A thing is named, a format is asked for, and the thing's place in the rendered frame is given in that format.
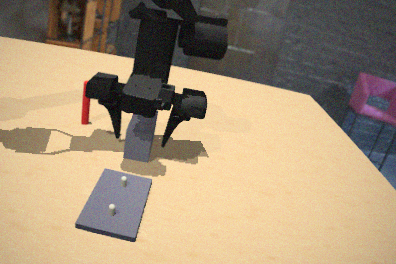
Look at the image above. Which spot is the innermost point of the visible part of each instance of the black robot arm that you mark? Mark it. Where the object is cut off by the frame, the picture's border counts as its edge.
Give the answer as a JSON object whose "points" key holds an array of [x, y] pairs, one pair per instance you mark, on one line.
{"points": [[203, 36]]}

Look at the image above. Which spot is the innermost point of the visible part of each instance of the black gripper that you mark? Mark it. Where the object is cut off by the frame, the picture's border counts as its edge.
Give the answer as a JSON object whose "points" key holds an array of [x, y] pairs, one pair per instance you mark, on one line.
{"points": [[105, 88]]}

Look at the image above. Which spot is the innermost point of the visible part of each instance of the red peg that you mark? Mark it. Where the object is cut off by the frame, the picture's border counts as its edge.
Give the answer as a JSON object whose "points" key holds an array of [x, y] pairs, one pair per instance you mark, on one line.
{"points": [[85, 107]]}

